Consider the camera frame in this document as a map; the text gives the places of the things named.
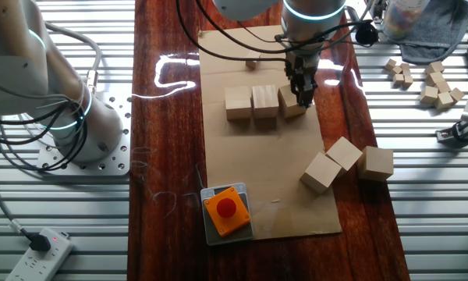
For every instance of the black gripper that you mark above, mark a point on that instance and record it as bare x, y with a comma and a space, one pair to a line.
302, 64

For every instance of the large wooden cube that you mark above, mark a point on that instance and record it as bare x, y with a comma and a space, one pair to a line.
238, 103
286, 103
265, 101
320, 172
375, 163
344, 153

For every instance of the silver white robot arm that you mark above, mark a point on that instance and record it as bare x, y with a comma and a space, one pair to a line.
19, 58

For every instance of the medium wooden cube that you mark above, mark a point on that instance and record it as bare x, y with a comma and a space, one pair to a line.
429, 94
435, 67
252, 64
433, 78
457, 94
444, 100
443, 86

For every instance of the small wooden cube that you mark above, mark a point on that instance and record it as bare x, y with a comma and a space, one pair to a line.
408, 80
396, 70
398, 79
405, 67
390, 64

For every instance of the jar with colourful contents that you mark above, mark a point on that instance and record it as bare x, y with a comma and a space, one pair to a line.
403, 19

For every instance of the brown cardboard sheet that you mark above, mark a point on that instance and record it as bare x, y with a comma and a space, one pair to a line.
296, 214

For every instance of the orange emergency stop button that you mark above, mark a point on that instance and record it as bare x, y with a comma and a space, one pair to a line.
226, 208

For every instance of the reddish wood grain board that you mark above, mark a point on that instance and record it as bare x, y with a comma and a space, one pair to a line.
164, 156

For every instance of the silver robot mounting plate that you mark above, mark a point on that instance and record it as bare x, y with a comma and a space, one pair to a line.
117, 117

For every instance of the black power plug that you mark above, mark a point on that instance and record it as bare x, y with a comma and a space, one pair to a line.
41, 242

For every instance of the white power strip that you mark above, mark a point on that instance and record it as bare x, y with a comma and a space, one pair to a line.
43, 265

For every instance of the metal camera stand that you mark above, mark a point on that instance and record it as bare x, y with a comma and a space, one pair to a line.
452, 136

